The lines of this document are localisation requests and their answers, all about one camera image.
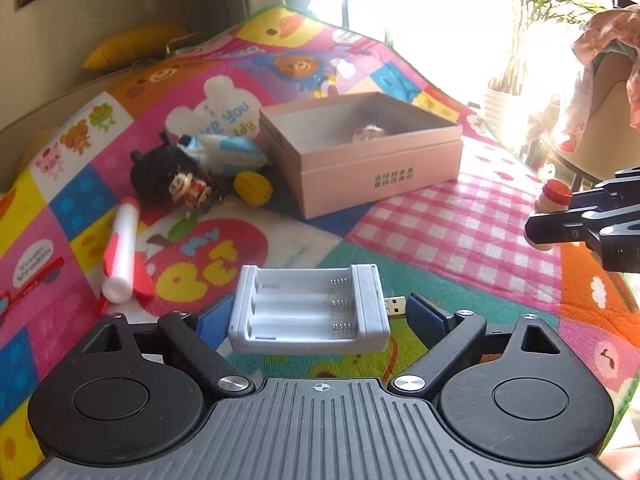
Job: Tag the yellow pillow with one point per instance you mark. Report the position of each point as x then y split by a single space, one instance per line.
132 45

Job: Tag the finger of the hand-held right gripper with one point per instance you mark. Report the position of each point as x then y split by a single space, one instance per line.
560 227
615 192

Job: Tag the potted palm plant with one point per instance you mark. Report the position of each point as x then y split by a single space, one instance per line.
507 110

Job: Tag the white battery charger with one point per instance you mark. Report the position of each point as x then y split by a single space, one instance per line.
300 325

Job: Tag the white and red rocket toy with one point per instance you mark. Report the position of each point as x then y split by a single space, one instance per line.
122 250

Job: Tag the yellow corn toy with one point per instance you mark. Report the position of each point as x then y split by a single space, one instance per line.
252 187

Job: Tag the pink cardboard box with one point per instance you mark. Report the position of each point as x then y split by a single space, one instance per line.
350 180

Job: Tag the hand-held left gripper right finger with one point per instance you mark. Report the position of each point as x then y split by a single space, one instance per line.
425 317

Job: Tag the black plush toy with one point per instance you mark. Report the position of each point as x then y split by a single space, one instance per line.
152 170

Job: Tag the small bottle with red cap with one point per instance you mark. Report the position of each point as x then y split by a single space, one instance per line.
556 192

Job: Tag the pink and white small toy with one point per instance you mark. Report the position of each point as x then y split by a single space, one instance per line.
367 133

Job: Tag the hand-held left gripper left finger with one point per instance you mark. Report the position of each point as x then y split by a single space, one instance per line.
216 321

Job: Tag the colourful printed play mat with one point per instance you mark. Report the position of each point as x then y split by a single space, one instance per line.
450 230

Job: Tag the floral cloth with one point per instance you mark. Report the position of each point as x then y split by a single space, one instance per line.
605 30

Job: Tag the blue and white packet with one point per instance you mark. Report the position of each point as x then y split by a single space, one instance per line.
225 152

